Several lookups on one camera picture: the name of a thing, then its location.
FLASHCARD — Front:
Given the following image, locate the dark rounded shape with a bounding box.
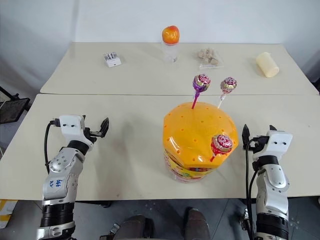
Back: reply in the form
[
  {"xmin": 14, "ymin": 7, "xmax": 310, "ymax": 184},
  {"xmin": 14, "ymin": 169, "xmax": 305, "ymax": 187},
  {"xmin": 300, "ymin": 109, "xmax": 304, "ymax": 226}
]
[
  {"xmin": 119, "ymin": 214, "xmax": 149, "ymax": 240},
  {"xmin": 185, "ymin": 207, "xmax": 211, "ymax": 240}
]

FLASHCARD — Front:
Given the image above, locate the cream cylinder candle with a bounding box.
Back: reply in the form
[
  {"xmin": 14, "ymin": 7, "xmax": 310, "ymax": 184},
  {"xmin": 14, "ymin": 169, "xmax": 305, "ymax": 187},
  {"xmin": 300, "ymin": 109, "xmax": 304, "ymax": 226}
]
[{"xmin": 255, "ymin": 51, "xmax": 280, "ymax": 79}]

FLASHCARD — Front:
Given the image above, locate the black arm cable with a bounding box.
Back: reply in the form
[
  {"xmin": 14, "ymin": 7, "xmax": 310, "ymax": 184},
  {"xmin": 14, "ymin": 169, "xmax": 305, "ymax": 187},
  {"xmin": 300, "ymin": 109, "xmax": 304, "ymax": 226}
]
[
  {"xmin": 244, "ymin": 138, "xmax": 262, "ymax": 240},
  {"xmin": 43, "ymin": 120, "xmax": 61, "ymax": 174}
]

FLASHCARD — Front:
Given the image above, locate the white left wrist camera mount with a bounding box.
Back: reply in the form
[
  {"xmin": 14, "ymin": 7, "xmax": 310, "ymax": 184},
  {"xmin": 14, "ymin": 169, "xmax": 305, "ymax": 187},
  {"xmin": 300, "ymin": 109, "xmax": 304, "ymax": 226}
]
[{"xmin": 58, "ymin": 114, "xmax": 95, "ymax": 151}]

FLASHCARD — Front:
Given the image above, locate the orange-red apple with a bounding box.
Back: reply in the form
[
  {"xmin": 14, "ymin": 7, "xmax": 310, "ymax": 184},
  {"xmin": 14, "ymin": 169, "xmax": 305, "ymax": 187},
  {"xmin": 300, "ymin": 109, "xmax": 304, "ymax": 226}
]
[{"xmin": 161, "ymin": 24, "xmax": 181, "ymax": 46}]

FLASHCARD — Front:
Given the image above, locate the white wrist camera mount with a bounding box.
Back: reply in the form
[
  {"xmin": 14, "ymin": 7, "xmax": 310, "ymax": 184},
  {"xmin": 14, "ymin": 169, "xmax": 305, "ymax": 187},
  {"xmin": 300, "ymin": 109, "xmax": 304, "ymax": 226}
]
[
  {"xmin": 251, "ymin": 129, "xmax": 294, "ymax": 161},
  {"xmin": 58, "ymin": 114, "xmax": 95, "ymax": 151}
]

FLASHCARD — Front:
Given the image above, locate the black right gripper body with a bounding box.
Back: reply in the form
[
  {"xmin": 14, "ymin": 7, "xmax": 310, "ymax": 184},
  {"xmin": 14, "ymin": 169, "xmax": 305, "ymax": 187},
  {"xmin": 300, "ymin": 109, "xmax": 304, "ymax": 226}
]
[{"xmin": 251, "ymin": 134, "xmax": 270, "ymax": 154}]

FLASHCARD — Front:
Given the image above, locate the yellow and white box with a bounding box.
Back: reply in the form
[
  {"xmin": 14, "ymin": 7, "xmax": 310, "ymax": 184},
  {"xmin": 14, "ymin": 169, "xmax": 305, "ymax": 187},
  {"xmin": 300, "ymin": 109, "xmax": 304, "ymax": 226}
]
[{"xmin": 0, "ymin": 199, "xmax": 19, "ymax": 230}]

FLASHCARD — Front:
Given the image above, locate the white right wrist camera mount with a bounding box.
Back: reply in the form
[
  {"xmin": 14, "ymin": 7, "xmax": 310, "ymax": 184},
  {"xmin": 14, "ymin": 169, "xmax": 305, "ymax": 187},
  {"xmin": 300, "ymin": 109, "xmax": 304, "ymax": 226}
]
[{"xmin": 251, "ymin": 129, "xmax": 294, "ymax": 161}]

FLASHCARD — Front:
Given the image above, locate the pink-wrapped lollipop, white stick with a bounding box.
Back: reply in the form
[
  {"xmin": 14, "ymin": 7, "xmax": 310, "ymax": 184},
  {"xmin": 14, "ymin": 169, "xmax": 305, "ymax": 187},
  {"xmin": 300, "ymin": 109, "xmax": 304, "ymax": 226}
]
[{"xmin": 216, "ymin": 76, "xmax": 238, "ymax": 109}]

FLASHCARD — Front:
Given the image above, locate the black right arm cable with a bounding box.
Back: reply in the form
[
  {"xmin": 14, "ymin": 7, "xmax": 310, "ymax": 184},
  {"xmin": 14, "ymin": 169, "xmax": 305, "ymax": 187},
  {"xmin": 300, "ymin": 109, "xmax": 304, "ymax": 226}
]
[{"xmin": 244, "ymin": 138, "xmax": 262, "ymax": 240}]

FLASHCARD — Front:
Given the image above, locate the black metal stand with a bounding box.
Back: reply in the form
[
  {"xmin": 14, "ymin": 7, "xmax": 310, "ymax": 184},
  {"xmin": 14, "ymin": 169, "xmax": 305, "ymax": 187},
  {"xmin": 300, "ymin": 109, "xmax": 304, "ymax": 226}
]
[{"xmin": 0, "ymin": 85, "xmax": 31, "ymax": 125}]

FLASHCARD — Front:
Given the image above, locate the clear bag of brown snacks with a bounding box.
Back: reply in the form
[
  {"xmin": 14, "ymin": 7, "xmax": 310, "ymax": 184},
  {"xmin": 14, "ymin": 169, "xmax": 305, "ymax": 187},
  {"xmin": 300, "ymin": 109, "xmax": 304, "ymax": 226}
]
[{"xmin": 192, "ymin": 47, "xmax": 225, "ymax": 69}]

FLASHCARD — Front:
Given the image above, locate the purple-wrapped lollipop, pink stick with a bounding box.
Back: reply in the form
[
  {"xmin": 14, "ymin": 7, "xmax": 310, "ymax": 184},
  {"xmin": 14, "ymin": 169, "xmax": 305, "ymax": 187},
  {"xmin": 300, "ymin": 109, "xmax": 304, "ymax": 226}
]
[{"xmin": 191, "ymin": 73, "xmax": 212, "ymax": 110}]

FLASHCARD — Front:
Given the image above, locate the orange domed lollipop holder tub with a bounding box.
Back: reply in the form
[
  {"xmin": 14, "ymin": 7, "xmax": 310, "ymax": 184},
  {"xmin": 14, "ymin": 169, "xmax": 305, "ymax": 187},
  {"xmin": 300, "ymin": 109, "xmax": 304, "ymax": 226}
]
[{"xmin": 162, "ymin": 100, "xmax": 239, "ymax": 185}]

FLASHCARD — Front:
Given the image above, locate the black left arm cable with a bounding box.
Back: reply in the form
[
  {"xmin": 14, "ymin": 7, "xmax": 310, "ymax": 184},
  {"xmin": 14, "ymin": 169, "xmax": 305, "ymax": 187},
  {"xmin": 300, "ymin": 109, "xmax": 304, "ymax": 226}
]
[{"xmin": 43, "ymin": 120, "xmax": 61, "ymax": 174}]

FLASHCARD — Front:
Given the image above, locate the red-wrapped lollipop, red stick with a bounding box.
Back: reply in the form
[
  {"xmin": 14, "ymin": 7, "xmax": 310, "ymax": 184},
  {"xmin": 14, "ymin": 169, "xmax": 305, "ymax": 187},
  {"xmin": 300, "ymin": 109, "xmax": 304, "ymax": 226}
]
[{"xmin": 209, "ymin": 133, "xmax": 234, "ymax": 163}]

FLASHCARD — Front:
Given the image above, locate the small white printed box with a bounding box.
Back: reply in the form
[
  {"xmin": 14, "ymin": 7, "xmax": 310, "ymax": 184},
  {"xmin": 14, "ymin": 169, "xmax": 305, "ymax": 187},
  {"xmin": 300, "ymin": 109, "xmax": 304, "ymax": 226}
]
[{"xmin": 102, "ymin": 51, "xmax": 123, "ymax": 68}]

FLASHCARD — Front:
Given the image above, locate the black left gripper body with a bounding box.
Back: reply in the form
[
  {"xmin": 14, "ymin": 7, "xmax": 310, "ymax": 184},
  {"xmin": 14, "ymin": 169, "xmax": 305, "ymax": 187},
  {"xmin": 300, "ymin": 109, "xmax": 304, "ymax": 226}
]
[{"xmin": 83, "ymin": 126, "xmax": 98, "ymax": 145}]

